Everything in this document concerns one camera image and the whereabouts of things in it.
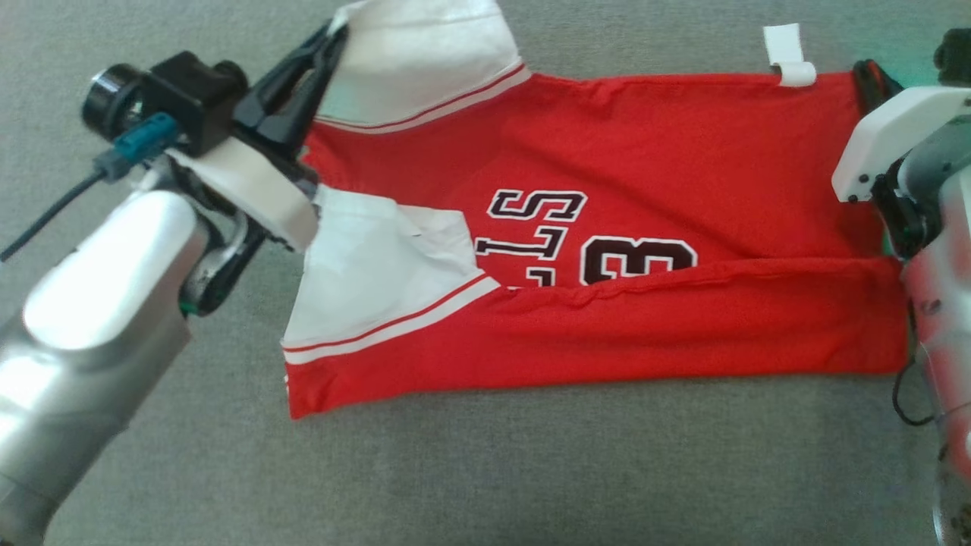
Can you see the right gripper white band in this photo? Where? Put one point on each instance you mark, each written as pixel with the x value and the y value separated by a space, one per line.
pixel 895 136

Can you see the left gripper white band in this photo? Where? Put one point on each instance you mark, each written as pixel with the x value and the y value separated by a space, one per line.
pixel 250 186

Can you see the red Bulls jersey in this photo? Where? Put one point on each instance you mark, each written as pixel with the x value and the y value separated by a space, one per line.
pixel 645 326

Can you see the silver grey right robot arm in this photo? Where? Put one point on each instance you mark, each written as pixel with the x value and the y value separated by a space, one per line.
pixel 948 303

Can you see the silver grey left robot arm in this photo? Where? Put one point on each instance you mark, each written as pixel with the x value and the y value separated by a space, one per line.
pixel 98 318

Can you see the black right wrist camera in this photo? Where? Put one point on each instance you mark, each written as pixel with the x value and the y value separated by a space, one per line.
pixel 954 57

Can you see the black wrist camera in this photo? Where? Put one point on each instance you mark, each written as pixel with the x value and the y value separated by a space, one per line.
pixel 954 57
pixel 182 98

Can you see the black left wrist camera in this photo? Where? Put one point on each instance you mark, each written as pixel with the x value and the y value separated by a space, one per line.
pixel 182 98

